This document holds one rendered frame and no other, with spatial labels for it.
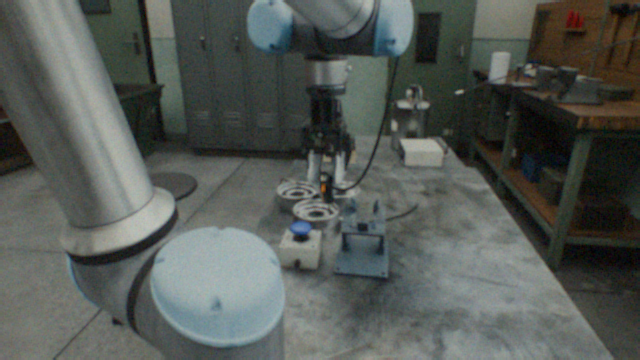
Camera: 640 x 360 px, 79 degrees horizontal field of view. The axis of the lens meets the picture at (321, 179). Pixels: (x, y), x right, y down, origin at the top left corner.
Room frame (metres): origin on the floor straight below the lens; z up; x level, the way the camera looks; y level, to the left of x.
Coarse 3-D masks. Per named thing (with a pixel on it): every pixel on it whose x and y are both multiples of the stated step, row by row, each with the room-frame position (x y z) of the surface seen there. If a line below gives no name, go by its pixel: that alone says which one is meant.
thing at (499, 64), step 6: (492, 54) 2.80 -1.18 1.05; (498, 54) 2.77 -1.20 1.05; (504, 54) 2.76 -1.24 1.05; (492, 60) 2.80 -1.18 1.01; (498, 60) 2.76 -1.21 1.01; (504, 60) 2.75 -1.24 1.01; (492, 66) 2.79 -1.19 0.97; (498, 66) 2.76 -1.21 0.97; (504, 66) 2.75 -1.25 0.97; (492, 72) 2.78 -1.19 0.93; (498, 72) 2.75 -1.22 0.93; (504, 72) 2.75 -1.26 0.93; (492, 78) 2.78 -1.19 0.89; (504, 78) 2.76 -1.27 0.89
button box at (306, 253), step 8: (288, 232) 0.68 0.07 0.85; (312, 232) 0.68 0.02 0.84; (320, 232) 0.68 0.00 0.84; (288, 240) 0.65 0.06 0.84; (296, 240) 0.64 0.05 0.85; (304, 240) 0.64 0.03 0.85; (312, 240) 0.65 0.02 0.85; (320, 240) 0.67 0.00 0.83; (280, 248) 0.63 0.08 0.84; (288, 248) 0.63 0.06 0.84; (296, 248) 0.62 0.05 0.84; (304, 248) 0.62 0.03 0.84; (312, 248) 0.62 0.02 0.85; (320, 248) 0.67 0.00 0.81; (280, 256) 0.63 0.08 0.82; (288, 256) 0.63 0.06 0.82; (296, 256) 0.62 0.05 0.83; (304, 256) 0.62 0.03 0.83; (312, 256) 0.62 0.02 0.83; (280, 264) 0.63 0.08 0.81; (288, 264) 0.63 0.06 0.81; (296, 264) 0.61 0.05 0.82; (304, 264) 0.62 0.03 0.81; (312, 264) 0.62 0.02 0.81
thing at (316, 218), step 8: (312, 200) 0.84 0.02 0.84; (320, 200) 0.84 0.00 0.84; (296, 208) 0.81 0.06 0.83; (304, 208) 0.83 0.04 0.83; (336, 208) 0.81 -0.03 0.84; (296, 216) 0.77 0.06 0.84; (312, 216) 0.81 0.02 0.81; (320, 216) 0.81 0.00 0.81; (336, 216) 0.77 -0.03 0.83; (312, 224) 0.74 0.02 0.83; (320, 224) 0.74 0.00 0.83; (328, 224) 0.75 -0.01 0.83; (336, 224) 0.77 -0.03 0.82; (328, 232) 0.76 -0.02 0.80
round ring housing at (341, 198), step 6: (342, 186) 0.96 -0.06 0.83; (348, 186) 0.96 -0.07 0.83; (342, 192) 0.93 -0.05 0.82; (348, 192) 0.92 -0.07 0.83; (354, 192) 0.92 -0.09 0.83; (336, 198) 0.86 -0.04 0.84; (342, 198) 0.86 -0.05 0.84; (348, 198) 0.87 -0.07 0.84; (354, 198) 0.88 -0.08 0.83; (336, 204) 0.86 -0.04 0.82; (342, 204) 0.86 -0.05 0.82; (342, 210) 0.87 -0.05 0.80
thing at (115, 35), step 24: (96, 0) 4.34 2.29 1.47; (120, 0) 4.31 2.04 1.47; (144, 0) 4.29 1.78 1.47; (96, 24) 4.35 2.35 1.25; (120, 24) 4.32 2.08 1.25; (144, 24) 4.27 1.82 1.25; (120, 48) 4.32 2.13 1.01; (144, 48) 4.29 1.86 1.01; (120, 72) 4.33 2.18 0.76; (144, 72) 4.30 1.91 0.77
